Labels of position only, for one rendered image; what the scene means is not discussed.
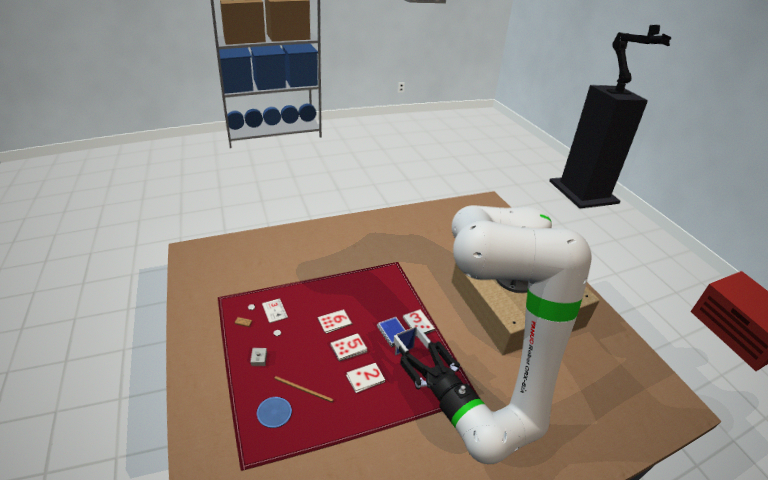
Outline blue round disc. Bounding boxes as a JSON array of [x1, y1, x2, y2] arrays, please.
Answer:
[[257, 397, 292, 428]]

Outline blue playing card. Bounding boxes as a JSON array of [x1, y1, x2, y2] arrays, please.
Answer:
[[395, 327, 416, 355], [378, 317, 405, 344]]

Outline red card cloth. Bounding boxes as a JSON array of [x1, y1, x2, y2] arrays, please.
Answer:
[[222, 265, 440, 464], [218, 262, 458, 470]]

